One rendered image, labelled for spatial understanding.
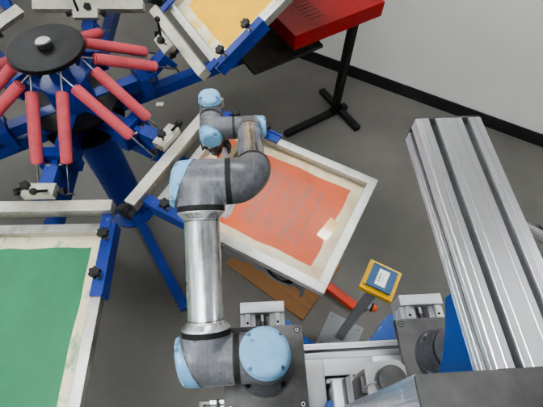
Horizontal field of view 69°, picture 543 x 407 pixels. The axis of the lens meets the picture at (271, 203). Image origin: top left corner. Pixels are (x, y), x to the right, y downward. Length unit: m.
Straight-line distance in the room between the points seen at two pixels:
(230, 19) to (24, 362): 1.68
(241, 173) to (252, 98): 2.55
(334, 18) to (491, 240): 2.00
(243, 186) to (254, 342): 0.36
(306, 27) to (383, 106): 1.46
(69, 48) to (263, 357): 1.49
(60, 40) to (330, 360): 1.64
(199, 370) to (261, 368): 0.14
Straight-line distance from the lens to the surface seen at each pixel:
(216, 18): 2.20
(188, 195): 0.94
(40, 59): 1.95
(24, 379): 1.68
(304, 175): 1.80
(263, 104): 3.42
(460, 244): 0.48
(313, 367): 1.28
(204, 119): 1.34
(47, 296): 1.73
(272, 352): 0.95
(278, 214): 1.68
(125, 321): 2.63
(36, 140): 1.94
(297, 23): 2.33
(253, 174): 0.95
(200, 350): 0.96
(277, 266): 1.54
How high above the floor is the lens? 2.42
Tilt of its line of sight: 59 degrees down
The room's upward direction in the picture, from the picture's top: 3 degrees clockwise
